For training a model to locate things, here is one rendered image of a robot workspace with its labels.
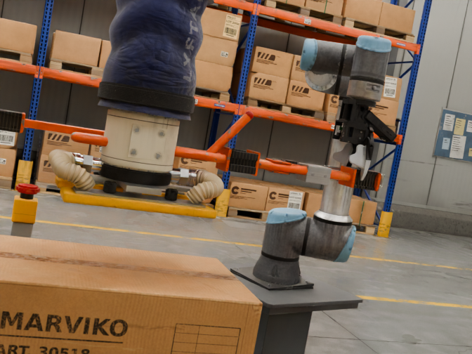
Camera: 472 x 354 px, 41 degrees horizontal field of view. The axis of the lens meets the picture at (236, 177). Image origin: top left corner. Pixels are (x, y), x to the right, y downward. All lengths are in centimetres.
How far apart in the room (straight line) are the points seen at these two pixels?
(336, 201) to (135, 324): 121
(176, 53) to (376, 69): 55
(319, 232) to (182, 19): 122
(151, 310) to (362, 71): 81
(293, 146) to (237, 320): 940
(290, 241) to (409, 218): 955
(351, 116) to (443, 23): 1055
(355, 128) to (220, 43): 733
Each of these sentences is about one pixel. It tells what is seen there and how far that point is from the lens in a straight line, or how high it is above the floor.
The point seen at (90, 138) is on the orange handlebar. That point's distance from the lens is 147.
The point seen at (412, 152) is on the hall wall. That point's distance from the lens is 1191.
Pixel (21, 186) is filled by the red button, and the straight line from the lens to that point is 199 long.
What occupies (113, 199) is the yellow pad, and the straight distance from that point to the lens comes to 137.
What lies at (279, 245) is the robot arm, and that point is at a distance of 242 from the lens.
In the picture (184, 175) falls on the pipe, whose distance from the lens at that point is 153.
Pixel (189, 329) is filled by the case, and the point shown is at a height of 88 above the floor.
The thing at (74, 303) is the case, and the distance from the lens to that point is 136.
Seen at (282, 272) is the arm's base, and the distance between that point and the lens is 244.
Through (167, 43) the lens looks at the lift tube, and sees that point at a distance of 142.
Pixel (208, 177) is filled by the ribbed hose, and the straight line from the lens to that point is 151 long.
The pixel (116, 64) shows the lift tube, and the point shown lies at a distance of 144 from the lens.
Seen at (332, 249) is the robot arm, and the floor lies 93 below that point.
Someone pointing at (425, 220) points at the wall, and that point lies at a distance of 1212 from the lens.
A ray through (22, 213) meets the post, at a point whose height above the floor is 96.
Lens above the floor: 133
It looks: 5 degrees down
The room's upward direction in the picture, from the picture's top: 10 degrees clockwise
